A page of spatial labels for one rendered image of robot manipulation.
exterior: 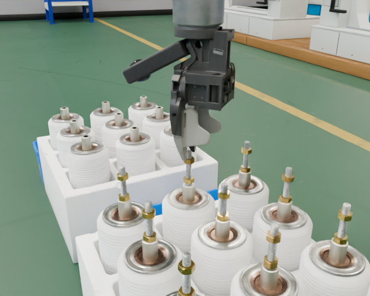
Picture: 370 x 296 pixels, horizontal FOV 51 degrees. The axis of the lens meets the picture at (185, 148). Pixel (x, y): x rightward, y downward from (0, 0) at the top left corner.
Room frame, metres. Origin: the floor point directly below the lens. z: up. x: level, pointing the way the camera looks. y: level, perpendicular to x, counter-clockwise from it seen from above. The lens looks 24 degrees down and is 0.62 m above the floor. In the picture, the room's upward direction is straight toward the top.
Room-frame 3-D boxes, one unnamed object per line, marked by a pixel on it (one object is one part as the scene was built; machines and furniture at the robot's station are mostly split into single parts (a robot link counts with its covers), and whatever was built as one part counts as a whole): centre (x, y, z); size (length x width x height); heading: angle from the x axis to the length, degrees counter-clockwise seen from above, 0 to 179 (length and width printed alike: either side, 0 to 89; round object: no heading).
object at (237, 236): (0.50, -0.06, 0.25); 0.08 x 0.08 x 0.01
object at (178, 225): (0.61, -0.01, 0.16); 0.10 x 0.10 x 0.18
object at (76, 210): (0.99, 0.18, 0.09); 0.39 x 0.39 x 0.18; 27
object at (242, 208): (0.66, -0.11, 0.16); 0.10 x 0.10 x 0.18
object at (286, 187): (0.55, -0.16, 0.30); 0.01 x 0.01 x 0.08
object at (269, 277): (0.39, -0.11, 0.26); 0.02 x 0.02 x 0.03
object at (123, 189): (0.56, 0.10, 0.30); 0.01 x 0.01 x 0.08
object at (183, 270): (0.34, 0.00, 0.32); 0.02 x 0.02 x 0.01; 35
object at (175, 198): (0.61, -0.01, 0.25); 0.08 x 0.08 x 0.01
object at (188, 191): (0.61, -0.01, 0.26); 0.02 x 0.02 x 0.03
